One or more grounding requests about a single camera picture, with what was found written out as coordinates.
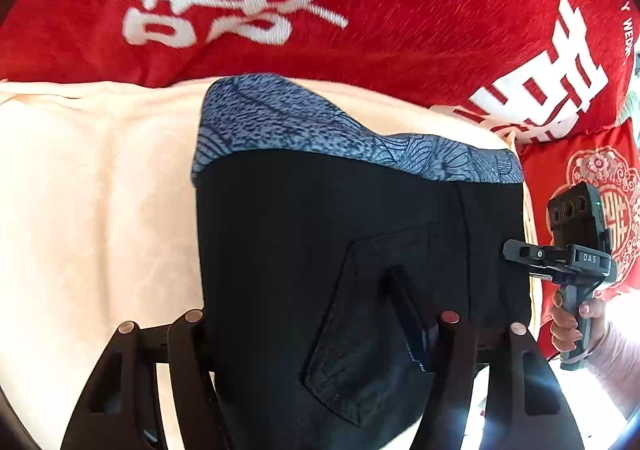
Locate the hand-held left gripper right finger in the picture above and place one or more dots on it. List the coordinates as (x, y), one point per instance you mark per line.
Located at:
(411, 330)

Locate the cream blanket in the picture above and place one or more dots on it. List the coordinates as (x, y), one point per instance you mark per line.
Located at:
(100, 205)

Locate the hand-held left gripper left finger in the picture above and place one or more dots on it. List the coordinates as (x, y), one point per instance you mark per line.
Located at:
(192, 347)

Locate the person's right hand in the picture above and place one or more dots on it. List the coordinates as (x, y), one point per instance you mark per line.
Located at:
(566, 335)

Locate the red pillow with ornament print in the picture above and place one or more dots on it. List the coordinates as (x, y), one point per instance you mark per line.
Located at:
(550, 165)

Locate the black pants with blue waistband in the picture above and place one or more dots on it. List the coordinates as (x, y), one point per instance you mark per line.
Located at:
(300, 230)

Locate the red blanket with white print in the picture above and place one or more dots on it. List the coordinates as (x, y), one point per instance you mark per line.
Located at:
(425, 30)

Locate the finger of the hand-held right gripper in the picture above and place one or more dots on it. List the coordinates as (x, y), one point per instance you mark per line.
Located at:
(525, 252)

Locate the person's right forearm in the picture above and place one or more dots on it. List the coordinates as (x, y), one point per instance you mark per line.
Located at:
(617, 365)

